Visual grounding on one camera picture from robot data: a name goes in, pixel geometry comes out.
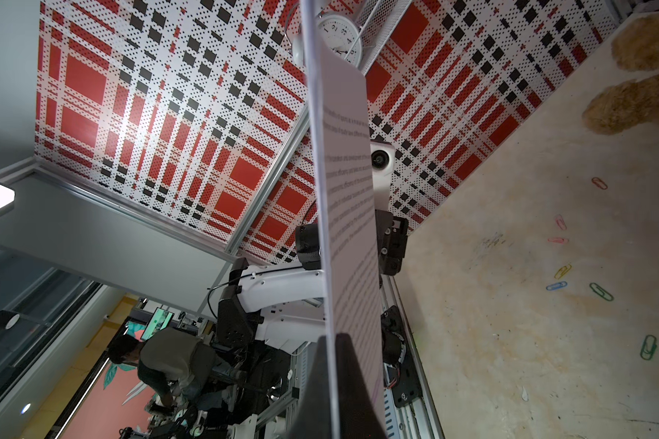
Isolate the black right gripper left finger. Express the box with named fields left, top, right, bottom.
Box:
left=287, top=336, right=338, bottom=439

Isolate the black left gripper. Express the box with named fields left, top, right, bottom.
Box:
left=375, top=210, right=409, bottom=276

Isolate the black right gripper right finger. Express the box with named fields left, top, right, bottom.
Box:
left=335, top=334, right=386, bottom=439

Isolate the blue highlighted paper document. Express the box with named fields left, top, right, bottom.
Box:
left=300, top=1, right=384, bottom=426

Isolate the green paperclip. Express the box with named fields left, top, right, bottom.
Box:
left=589, top=283, right=614, bottom=302
left=640, top=335, right=657, bottom=361

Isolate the red paperclip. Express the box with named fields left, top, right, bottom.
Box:
left=591, top=177, right=609, bottom=190

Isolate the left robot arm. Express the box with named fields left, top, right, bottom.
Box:
left=207, top=223, right=325, bottom=353

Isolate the person in background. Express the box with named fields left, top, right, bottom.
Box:
left=106, top=327, right=229, bottom=407

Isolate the pink paperclip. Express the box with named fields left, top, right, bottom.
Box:
left=547, top=237, right=569, bottom=244
left=555, top=215, right=567, bottom=230

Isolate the blue paperclip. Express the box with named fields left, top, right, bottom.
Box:
left=546, top=281, right=567, bottom=291

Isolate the yellow paperclip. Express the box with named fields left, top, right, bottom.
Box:
left=554, top=263, right=572, bottom=280

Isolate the white alarm clock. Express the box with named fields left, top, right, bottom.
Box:
left=315, top=13, right=362, bottom=68

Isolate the brown teddy bear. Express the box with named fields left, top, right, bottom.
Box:
left=582, top=13, right=659, bottom=135

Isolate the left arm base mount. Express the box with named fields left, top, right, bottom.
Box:
left=381, top=305, right=423, bottom=408

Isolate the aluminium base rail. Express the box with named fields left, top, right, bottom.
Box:
left=381, top=275, right=444, bottom=439

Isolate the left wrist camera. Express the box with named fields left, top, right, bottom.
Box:
left=371, top=142, right=396, bottom=210

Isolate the white wire shelf basket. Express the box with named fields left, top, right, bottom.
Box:
left=353, top=0, right=413, bottom=76

